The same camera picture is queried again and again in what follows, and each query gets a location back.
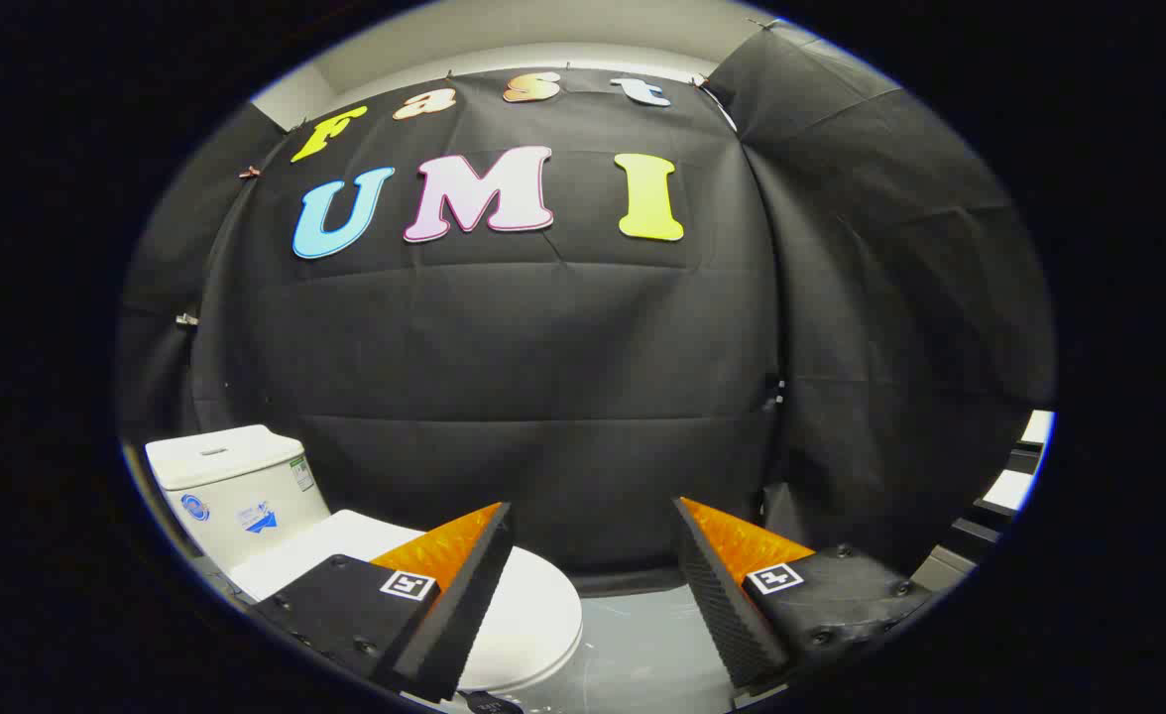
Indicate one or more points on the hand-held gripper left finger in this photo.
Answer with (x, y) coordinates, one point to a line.
(464, 615)

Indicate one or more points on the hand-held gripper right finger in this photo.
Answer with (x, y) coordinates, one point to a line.
(727, 615)

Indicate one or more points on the white toilet lid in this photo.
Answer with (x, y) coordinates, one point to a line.
(533, 610)

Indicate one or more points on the white toilet seat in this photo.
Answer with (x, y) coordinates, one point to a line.
(535, 676)

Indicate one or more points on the white ceramic toilet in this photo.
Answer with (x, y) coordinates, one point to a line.
(236, 491)

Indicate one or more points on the white and black structure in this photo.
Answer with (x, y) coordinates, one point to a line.
(1007, 491)

